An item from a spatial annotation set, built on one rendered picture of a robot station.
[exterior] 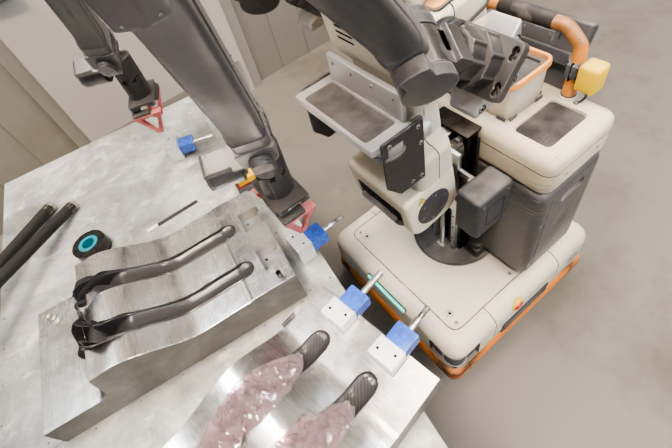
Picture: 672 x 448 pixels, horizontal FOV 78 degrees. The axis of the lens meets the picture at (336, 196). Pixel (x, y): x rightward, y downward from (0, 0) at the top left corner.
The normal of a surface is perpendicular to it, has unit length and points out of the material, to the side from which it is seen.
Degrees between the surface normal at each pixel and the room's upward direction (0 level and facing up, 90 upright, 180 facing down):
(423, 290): 0
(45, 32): 90
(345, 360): 0
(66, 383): 0
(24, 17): 90
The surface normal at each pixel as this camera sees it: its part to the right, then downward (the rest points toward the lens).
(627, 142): -0.19, -0.62
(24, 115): 0.60, 0.54
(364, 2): 0.36, 0.90
